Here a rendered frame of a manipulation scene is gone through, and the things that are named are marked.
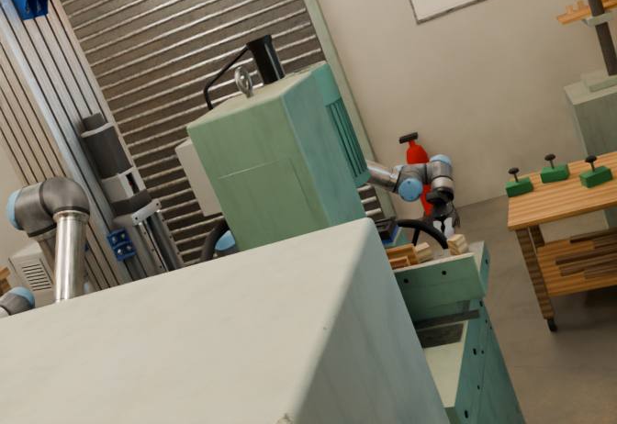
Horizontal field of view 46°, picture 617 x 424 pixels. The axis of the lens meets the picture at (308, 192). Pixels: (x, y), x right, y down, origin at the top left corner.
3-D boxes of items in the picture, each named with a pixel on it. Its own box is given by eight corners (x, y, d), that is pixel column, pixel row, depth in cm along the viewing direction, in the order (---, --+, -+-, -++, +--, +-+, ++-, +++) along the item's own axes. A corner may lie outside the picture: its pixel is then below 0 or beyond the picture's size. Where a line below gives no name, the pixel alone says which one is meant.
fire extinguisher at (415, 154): (452, 208, 489) (423, 128, 474) (450, 219, 471) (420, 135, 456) (426, 216, 495) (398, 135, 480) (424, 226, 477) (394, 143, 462)
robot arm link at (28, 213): (120, 355, 208) (35, 185, 195) (80, 364, 214) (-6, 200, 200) (140, 333, 219) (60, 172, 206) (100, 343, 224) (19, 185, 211)
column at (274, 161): (421, 351, 172) (314, 68, 154) (407, 410, 153) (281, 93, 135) (336, 366, 181) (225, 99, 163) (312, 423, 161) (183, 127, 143)
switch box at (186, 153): (244, 194, 160) (217, 127, 156) (228, 210, 151) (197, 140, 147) (221, 200, 162) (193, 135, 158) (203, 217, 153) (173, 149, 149)
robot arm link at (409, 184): (281, 129, 228) (428, 180, 227) (287, 122, 239) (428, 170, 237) (272, 162, 233) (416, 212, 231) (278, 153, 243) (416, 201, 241)
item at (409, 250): (421, 266, 193) (412, 242, 192) (420, 270, 192) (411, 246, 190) (342, 284, 202) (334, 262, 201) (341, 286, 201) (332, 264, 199)
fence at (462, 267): (479, 273, 177) (472, 252, 176) (478, 275, 176) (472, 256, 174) (267, 318, 200) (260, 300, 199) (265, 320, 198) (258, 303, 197)
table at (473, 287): (493, 244, 204) (487, 225, 203) (487, 296, 177) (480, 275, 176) (304, 286, 227) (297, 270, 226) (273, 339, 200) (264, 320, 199)
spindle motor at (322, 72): (377, 168, 187) (336, 55, 180) (363, 192, 172) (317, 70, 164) (317, 185, 194) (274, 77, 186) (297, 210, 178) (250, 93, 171)
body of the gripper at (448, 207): (461, 229, 232) (458, 200, 240) (453, 214, 226) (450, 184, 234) (438, 235, 235) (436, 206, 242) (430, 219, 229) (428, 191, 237)
